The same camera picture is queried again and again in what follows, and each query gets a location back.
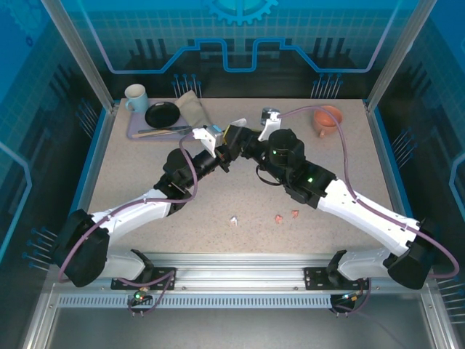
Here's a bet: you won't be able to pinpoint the beige folded cloth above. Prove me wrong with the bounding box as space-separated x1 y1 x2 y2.
173 89 215 138

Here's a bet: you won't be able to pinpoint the wooden chopsticks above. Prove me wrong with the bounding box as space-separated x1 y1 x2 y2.
131 129 182 140

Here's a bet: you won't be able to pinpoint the orange ceramic cup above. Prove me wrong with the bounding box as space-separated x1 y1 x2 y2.
312 105 344 139

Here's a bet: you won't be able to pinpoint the black plate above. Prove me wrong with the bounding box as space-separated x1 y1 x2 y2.
144 101 181 129

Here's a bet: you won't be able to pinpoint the lavender plastic tray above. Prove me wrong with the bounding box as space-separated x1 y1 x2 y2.
125 98 199 141

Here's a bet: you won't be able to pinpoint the light blue mug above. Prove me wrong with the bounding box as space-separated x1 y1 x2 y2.
124 83 150 113

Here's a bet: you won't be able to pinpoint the small connector board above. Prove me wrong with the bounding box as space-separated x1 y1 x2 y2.
329 290 364 318
127 289 152 318

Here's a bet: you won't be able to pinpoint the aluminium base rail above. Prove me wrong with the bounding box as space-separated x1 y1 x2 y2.
108 252 435 292

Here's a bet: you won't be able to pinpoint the slotted grey cable duct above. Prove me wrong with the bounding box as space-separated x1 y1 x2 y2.
57 294 333 310

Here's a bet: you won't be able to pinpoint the aluminium frame post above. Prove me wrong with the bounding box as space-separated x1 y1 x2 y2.
364 0 439 113
39 0 119 113

